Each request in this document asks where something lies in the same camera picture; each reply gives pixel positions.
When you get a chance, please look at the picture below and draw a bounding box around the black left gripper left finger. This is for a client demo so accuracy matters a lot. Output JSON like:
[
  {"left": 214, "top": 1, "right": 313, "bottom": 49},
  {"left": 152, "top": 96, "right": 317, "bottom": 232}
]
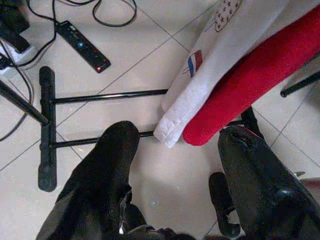
[{"left": 36, "top": 120, "right": 141, "bottom": 240}]

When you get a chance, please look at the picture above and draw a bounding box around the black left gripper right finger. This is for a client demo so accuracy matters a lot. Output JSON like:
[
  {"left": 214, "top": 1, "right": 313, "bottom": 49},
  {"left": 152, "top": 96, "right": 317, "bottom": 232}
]
[{"left": 217, "top": 125, "right": 320, "bottom": 240}]

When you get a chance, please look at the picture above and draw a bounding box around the black garment rack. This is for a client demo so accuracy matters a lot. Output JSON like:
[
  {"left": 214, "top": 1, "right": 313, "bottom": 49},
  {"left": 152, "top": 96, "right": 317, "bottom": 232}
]
[{"left": 37, "top": 66, "right": 263, "bottom": 193}]

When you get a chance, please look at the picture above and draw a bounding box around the red shirt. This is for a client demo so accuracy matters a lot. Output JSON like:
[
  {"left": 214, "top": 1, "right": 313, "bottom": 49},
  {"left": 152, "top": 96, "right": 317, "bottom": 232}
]
[{"left": 182, "top": 4, "right": 320, "bottom": 147}]

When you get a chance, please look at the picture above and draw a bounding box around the black tripod leg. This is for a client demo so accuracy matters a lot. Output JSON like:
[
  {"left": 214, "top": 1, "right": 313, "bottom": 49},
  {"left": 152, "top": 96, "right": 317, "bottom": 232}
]
[{"left": 0, "top": 79, "right": 50, "bottom": 126}]

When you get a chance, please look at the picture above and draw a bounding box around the black stand leg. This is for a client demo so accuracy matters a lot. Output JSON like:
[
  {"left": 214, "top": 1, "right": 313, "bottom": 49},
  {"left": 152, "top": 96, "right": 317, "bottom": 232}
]
[{"left": 279, "top": 71, "right": 320, "bottom": 98}]

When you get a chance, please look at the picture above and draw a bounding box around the white flag print shirt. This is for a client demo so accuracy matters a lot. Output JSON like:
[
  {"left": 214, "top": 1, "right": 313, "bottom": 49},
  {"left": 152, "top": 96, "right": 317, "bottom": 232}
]
[{"left": 153, "top": 0, "right": 320, "bottom": 149}]

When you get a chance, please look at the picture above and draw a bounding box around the black power strip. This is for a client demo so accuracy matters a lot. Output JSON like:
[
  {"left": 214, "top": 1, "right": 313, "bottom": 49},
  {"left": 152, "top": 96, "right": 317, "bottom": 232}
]
[{"left": 54, "top": 21, "right": 112, "bottom": 75}]

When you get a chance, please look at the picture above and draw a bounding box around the white power strip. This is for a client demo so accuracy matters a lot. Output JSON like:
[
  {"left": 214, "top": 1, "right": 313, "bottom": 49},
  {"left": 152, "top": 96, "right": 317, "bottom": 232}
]
[{"left": 0, "top": 42, "right": 38, "bottom": 81}]

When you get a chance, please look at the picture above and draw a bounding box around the black power adapter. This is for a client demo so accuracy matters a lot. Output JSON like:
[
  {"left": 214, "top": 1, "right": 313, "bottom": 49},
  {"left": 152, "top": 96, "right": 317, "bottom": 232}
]
[{"left": 0, "top": 7, "right": 32, "bottom": 53}]

